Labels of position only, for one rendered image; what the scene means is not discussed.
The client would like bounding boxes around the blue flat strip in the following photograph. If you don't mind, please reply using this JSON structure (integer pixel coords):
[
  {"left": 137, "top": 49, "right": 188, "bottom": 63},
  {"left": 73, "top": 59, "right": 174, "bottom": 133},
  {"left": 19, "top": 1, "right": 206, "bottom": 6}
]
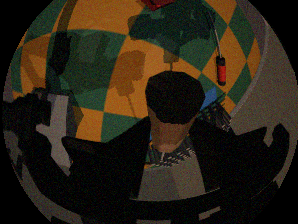
[{"left": 150, "top": 87, "right": 217, "bottom": 140}]

